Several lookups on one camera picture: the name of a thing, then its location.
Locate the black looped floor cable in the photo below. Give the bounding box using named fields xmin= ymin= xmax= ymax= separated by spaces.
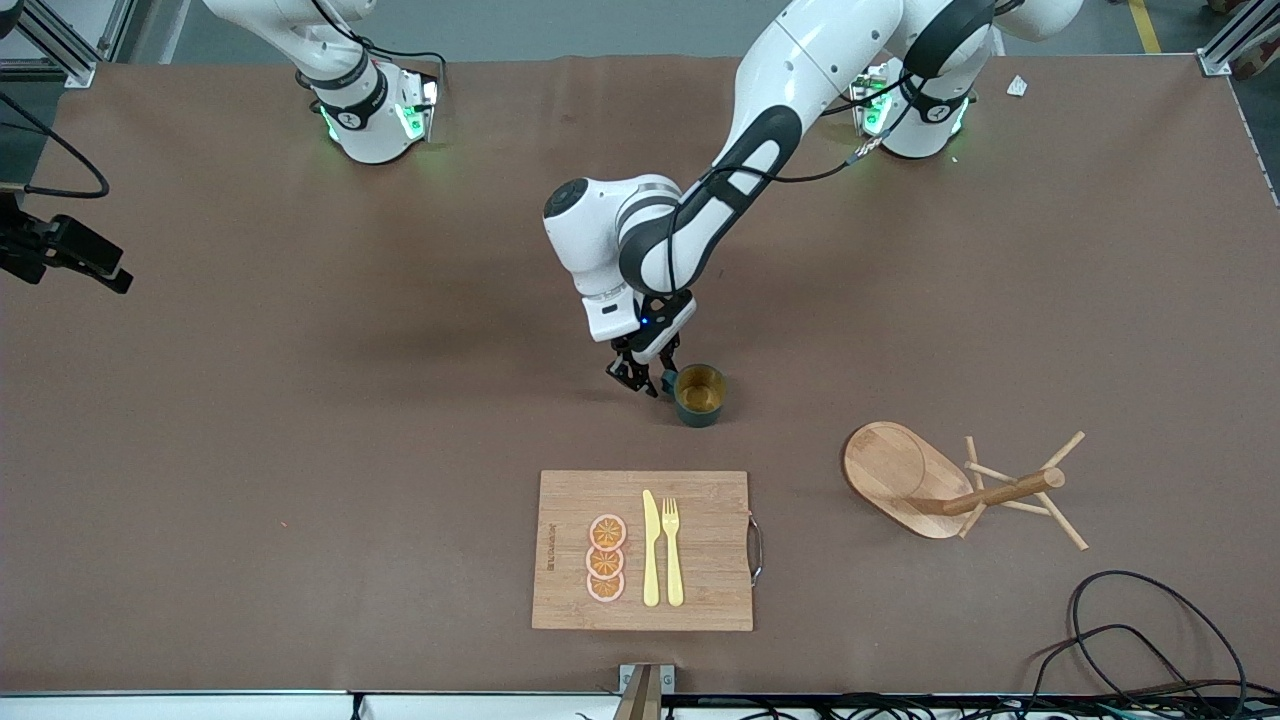
xmin=1028 ymin=624 xmax=1206 ymax=701
xmin=1068 ymin=570 xmax=1249 ymax=706

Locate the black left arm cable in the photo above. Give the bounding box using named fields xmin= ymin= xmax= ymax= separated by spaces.
xmin=695 ymin=95 xmax=906 ymax=189

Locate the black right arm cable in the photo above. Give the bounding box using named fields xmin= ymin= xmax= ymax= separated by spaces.
xmin=0 ymin=92 xmax=111 ymax=200

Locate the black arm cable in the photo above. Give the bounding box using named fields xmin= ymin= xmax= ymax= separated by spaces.
xmin=0 ymin=92 xmax=111 ymax=200
xmin=695 ymin=95 xmax=906 ymax=189

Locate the brown table cover mat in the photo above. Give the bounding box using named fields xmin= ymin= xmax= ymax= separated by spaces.
xmin=0 ymin=50 xmax=1280 ymax=697

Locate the dark green ribbed cup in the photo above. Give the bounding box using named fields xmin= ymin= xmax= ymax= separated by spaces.
xmin=662 ymin=363 xmax=727 ymax=429

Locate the bamboo cutting board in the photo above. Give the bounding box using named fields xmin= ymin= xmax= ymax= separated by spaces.
xmin=531 ymin=470 xmax=765 ymax=632

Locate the wooden mug rack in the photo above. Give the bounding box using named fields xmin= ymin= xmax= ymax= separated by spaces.
xmin=842 ymin=421 xmax=1089 ymax=552

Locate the white table edge rail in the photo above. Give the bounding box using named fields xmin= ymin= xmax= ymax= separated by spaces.
xmin=0 ymin=690 xmax=621 ymax=720

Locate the yellow plastic knife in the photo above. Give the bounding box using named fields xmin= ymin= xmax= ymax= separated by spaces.
xmin=642 ymin=489 xmax=662 ymax=608

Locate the aluminium frame profile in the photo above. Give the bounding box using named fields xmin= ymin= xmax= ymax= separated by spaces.
xmin=1195 ymin=0 xmax=1263 ymax=77
xmin=10 ymin=0 xmax=97 ymax=89

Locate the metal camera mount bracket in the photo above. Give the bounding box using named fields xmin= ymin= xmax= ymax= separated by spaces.
xmin=612 ymin=664 xmax=676 ymax=720

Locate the yellow plastic fork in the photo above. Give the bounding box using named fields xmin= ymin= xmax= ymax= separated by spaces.
xmin=661 ymin=497 xmax=685 ymax=608

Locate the black cable bundle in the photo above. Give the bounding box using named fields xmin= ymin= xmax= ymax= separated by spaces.
xmin=660 ymin=692 xmax=1280 ymax=720

